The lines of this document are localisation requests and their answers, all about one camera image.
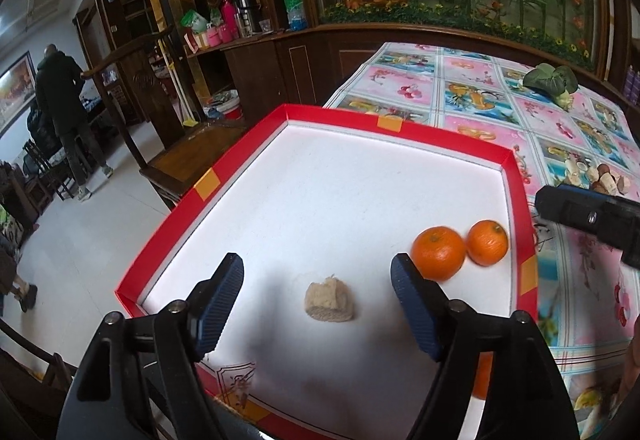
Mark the glass cup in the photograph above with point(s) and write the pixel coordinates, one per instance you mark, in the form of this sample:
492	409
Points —
265	25

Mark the green plastic bottle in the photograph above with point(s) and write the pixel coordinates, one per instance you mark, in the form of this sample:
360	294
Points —
295	7

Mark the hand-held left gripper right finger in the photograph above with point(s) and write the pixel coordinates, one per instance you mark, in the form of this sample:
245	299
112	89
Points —
415	315

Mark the floral printed tablecloth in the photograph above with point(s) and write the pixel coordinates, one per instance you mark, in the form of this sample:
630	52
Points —
475	95

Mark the dark wooden chair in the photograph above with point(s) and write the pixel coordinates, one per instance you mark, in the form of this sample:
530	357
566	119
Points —
30	385

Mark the framed wall painting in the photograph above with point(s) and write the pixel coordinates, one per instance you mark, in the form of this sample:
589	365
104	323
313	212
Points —
17	85

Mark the carved wooden chair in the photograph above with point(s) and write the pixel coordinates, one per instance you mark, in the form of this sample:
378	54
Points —
200	152

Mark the beige puffed rice cake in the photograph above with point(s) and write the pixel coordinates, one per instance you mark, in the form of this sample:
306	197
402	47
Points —
608	183
327	302
571	167
575	180
625	184

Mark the green leafy vegetable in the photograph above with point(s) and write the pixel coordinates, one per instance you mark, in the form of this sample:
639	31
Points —
547	79

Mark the pink bottle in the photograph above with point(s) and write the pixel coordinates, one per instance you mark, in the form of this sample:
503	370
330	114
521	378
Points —
227	20

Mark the white and red bucket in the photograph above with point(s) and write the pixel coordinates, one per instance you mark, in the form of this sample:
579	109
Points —
227	109

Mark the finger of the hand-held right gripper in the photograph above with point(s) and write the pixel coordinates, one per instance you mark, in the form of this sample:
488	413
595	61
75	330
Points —
575	212

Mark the red cardboard box tray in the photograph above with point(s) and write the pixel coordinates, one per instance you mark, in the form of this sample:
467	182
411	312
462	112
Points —
350	200

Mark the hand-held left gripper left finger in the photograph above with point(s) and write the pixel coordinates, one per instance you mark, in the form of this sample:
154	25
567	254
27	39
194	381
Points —
220	307

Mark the green plastic bag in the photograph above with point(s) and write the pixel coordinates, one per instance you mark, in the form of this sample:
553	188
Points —
192	20

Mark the broom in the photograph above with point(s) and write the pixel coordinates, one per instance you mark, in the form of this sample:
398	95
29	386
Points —
190	122

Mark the orange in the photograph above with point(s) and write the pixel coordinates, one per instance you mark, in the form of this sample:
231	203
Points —
482	377
437	252
487	242

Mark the black thermos flask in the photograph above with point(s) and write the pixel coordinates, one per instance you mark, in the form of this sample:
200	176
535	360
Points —
243	12

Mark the dark wooden cabinet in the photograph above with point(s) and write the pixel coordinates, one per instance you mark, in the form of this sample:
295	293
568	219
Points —
300	65

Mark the pink cup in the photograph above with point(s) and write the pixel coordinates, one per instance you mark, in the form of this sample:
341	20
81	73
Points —
214	36

